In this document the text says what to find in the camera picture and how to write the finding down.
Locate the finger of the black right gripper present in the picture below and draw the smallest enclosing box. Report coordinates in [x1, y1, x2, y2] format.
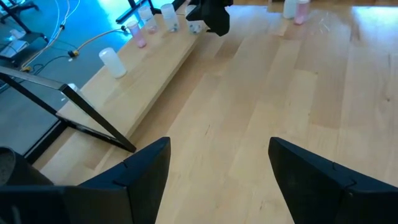
[201, 0, 234, 37]
[185, 5, 203, 22]

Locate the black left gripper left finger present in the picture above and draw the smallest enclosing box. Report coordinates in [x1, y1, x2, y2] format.
[0, 136, 172, 224]

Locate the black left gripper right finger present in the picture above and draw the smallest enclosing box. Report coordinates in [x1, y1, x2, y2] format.
[267, 136, 398, 224]

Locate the wide white opaque bottle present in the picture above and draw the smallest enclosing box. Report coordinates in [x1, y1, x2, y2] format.
[98, 47, 127, 79]

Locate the wooden shelf board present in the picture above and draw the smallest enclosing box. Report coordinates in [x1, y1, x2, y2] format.
[57, 7, 206, 139]

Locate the black metal shelf leg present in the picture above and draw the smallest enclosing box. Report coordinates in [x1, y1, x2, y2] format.
[0, 65, 137, 154]

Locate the clear bottle beside pink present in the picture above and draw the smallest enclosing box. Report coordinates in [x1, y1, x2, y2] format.
[282, 0, 298, 19]

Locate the beige floor cable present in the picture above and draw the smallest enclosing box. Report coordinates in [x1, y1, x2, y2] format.
[76, 26, 129, 52]

